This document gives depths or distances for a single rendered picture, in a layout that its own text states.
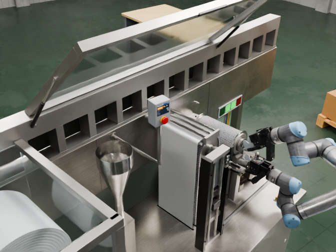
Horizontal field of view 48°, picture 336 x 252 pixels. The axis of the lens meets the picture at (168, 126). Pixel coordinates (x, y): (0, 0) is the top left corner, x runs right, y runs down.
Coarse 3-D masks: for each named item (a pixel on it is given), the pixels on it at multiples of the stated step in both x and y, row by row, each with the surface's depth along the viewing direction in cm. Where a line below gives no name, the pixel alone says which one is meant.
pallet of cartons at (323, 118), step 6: (330, 96) 423; (324, 102) 432; (330, 102) 425; (324, 108) 434; (330, 108) 427; (318, 114) 440; (324, 114) 437; (330, 114) 429; (318, 120) 442; (324, 120) 434; (330, 120) 429; (324, 126) 442
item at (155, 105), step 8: (160, 96) 141; (152, 104) 137; (160, 104) 137; (168, 104) 140; (152, 112) 139; (160, 112) 139; (168, 112) 142; (152, 120) 141; (160, 120) 141; (168, 120) 144
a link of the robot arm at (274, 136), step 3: (279, 126) 176; (273, 129) 177; (276, 129) 175; (270, 132) 178; (273, 132) 176; (276, 132) 174; (270, 135) 177; (273, 135) 175; (276, 135) 174; (273, 138) 176; (276, 138) 174; (273, 141) 177; (276, 141) 176; (279, 141) 175
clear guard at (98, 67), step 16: (256, 0) 166; (208, 16) 145; (224, 16) 163; (240, 16) 185; (160, 32) 128; (176, 32) 142; (192, 32) 159; (208, 32) 180; (112, 48) 115; (128, 48) 126; (144, 48) 139; (160, 48) 155; (176, 48) 176; (80, 64) 113; (96, 64) 124; (112, 64) 136; (128, 64) 152; (144, 64) 171; (64, 80) 122; (80, 80) 134; (96, 80) 149; (64, 96) 146
